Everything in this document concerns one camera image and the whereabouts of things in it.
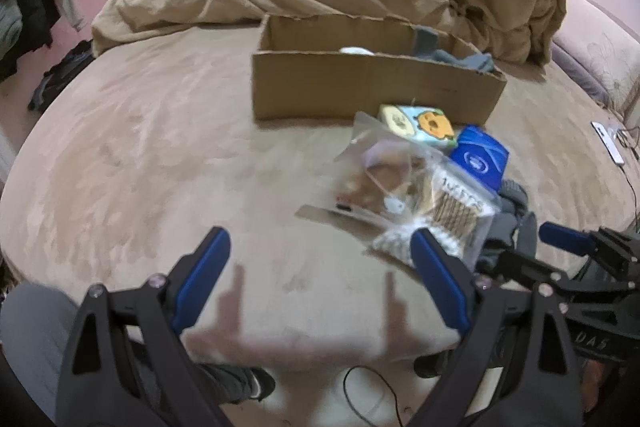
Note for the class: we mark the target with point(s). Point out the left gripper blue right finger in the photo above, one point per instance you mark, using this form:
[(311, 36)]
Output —
[(447, 279)]

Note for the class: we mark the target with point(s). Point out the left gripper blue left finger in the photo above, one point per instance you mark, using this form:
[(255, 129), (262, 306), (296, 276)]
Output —
[(194, 277)]

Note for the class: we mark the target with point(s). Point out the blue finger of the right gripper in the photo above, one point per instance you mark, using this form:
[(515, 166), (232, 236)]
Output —
[(529, 272), (567, 237)]

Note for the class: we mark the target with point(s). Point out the dark grey socks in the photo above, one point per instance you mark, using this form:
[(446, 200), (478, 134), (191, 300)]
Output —
[(514, 228)]

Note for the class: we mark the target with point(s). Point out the cotton swab plastic bag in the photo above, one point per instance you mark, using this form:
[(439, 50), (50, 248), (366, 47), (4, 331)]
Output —
[(453, 206)]

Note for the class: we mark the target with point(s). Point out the blue tissue pack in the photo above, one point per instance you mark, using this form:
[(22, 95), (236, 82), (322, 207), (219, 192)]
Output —
[(483, 156)]

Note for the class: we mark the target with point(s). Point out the clear bag with brown items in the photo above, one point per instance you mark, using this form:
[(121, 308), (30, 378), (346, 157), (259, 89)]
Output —
[(379, 178)]

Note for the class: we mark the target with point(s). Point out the cartoon bear tissue pack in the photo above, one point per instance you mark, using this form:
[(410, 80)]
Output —
[(427, 125)]

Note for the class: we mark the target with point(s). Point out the white socks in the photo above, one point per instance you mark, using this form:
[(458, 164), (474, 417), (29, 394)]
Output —
[(356, 50)]

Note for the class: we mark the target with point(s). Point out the person's right hand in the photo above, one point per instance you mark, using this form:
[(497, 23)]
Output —
[(600, 384)]

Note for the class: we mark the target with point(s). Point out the white smartphone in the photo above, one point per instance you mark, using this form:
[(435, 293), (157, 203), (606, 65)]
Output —
[(608, 143)]

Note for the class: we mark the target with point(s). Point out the person's left grey leg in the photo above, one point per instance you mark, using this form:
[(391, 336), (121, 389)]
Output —
[(115, 361)]

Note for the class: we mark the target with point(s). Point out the grey pillow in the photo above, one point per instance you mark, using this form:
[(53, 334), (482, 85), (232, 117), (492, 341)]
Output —
[(579, 75)]

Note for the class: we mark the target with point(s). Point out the pink floral pillow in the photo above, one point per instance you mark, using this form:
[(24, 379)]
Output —
[(607, 50)]

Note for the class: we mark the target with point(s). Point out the black backpack on floor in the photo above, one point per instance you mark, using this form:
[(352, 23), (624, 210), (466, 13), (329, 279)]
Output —
[(59, 76)]

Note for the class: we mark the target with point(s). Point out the open brown cardboard box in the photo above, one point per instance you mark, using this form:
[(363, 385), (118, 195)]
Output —
[(298, 71)]

